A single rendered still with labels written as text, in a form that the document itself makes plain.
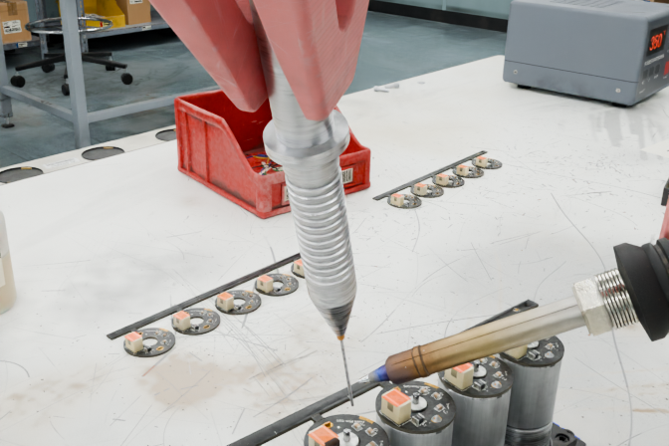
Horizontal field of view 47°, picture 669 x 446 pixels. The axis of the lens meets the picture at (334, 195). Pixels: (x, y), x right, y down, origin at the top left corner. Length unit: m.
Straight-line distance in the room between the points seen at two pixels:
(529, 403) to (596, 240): 0.26
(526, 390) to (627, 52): 0.59
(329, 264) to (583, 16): 0.71
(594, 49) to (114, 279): 0.56
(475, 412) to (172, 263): 0.26
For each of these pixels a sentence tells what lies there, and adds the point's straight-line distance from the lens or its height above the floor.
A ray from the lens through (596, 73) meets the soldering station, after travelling 0.85.
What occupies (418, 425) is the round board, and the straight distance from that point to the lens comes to 0.24.
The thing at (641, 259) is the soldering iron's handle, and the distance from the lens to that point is 0.20.
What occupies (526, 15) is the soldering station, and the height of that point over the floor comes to 0.83.
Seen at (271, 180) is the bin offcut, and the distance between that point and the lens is 0.51.
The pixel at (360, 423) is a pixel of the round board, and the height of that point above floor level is 0.81.
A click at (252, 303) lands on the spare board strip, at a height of 0.75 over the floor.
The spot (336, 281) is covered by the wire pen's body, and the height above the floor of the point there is 0.88.
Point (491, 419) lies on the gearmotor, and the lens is 0.27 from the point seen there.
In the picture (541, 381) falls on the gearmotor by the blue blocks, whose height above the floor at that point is 0.80.
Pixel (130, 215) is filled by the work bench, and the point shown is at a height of 0.75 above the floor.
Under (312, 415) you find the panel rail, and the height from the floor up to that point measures 0.81.
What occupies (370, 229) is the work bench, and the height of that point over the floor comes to 0.75.
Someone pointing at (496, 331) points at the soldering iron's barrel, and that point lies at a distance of 0.20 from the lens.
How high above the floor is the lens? 0.96
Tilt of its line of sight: 22 degrees down
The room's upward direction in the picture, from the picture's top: 1 degrees clockwise
